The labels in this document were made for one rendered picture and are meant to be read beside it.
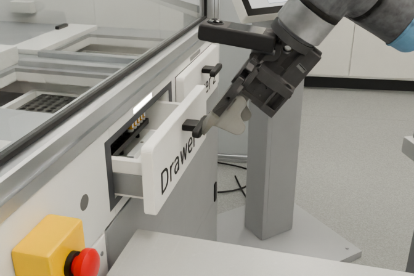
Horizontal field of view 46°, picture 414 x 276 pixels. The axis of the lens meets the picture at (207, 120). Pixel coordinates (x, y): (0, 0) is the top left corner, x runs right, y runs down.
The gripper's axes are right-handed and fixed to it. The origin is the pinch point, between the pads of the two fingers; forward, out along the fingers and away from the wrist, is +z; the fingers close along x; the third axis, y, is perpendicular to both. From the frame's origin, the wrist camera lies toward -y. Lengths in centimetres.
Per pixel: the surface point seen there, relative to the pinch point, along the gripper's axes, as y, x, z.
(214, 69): -4.7, 29.4, 3.8
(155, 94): -9.9, 5.9, 5.1
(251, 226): 44, 94, 73
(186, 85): -7.1, 18.6, 5.9
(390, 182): 96, 158, 45
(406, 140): 39, 37, -8
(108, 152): -8.7, -13.8, 6.7
